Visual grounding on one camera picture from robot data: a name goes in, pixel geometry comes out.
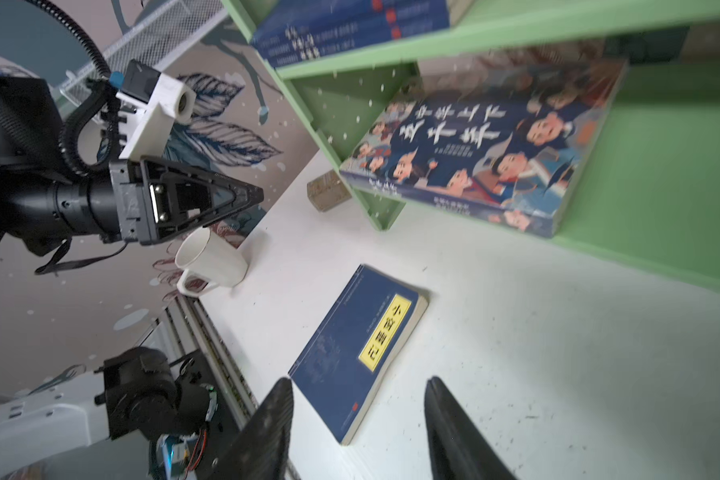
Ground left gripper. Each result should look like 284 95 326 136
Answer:
109 156 264 245

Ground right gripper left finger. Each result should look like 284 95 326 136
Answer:
212 377 294 479

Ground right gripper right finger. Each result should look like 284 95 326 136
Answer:
424 376 515 479

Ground blue book yellow label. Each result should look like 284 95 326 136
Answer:
250 1 474 47
288 265 428 446
261 17 450 68

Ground colourful illustrated history book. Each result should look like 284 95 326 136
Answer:
340 59 629 238

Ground blue book plain cover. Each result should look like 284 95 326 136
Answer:
252 1 456 63

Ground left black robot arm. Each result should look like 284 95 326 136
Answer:
0 1 264 275

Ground white paper cup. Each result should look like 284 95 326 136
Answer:
175 227 249 298

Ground small brown bottle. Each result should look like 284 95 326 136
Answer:
307 171 352 213

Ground green wooden two-tier shelf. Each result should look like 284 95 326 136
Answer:
218 0 720 298

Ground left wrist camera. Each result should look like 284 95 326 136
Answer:
109 60 196 161

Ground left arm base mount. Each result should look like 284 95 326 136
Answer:
94 347 245 479

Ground white mesh wall tray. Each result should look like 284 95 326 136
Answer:
56 0 229 100

